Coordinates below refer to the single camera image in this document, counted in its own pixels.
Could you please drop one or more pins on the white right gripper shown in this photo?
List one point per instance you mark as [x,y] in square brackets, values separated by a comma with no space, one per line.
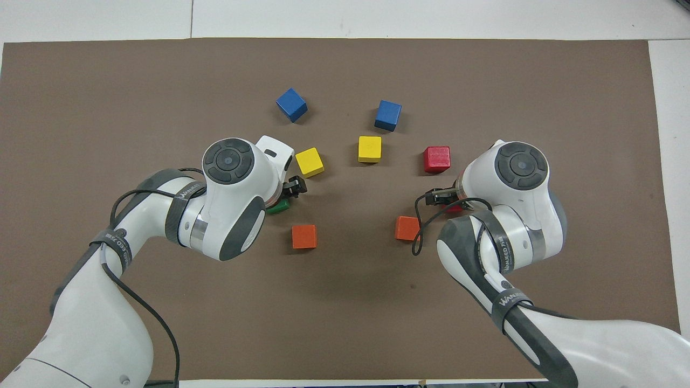
[448,194]

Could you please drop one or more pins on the orange wooden cube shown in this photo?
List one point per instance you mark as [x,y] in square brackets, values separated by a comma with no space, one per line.
[304,236]
[407,228]

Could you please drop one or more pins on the red wooden cube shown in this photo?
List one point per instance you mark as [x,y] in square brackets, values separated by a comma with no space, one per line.
[454,209]
[436,158]

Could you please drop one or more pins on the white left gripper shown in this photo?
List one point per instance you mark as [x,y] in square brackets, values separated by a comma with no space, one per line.
[277,153]

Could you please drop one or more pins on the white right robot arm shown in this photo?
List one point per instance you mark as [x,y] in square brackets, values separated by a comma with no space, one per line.
[620,350]

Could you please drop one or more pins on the yellow wooden cube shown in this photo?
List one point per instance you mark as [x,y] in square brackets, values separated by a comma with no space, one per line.
[370,148]
[309,161]

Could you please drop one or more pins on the blue wooden cube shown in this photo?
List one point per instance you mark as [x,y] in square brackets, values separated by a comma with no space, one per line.
[388,114]
[291,105]

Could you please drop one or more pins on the green wooden cube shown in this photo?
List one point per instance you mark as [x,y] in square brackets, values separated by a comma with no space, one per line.
[277,208]

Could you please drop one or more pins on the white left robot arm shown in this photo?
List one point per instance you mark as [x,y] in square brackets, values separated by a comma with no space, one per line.
[81,323]

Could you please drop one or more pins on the brown table mat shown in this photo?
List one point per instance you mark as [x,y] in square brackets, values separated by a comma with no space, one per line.
[350,323]

